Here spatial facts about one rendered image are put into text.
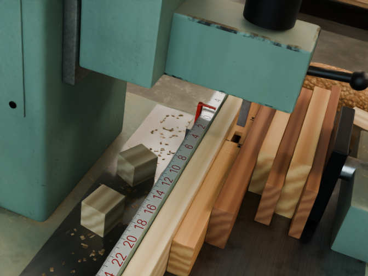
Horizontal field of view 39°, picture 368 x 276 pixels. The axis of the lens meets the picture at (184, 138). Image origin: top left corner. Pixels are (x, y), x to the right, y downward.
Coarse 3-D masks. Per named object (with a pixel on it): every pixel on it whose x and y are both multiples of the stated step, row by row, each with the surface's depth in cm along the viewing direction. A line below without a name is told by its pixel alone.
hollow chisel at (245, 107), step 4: (244, 104) 56; (248, 104) 55; (240, 108) 56; (244, 108) 56; (248, 108) 56; (240, 112) 56; (244, 112) 56; (248, 112) 56; (240, 116) 57; (244, 116) 56; (240, 120) 57; (244, 120) 57; (240, 124) 57; (244, 124) 57
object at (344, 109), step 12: (348, 108) 55; (336, 120) 55; (348, 120) 53; (336, 132) 51; (348, 132) 51; (336, 144) 49; (348, 144) 49; (336, 156) 48; (348, 156) 54; (324, 168) 50; (336, 168) 49; (348, 168) 53; (360, 168) 53; (324, 180) 50; (336, 180) 50; (348, 180) 53; (324, 192) 51; (324, 204) 52; (312, 216) 53
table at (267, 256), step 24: (336, 192) 58; (240, 216) 53; (240, 240) 50; (264, 240) 51; (288, 240) 51; (312, 240) 52; (216, 264) 47; (240, 264) 48; (264, 264) 48; (288, 264) 49; (312, 264) 49; (336, 264) 50; (360, 264) 50
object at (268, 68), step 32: (192, 0) 52; (224, 0) 54; (192, 32) 50; (224, 32) 49; (256, 32) 48; (288, 32) 50; (192, 64) 52; (224, 64) 51; (256, 64) 49; (288, 64) 48; (256, 96) 51; (288, 96) 50
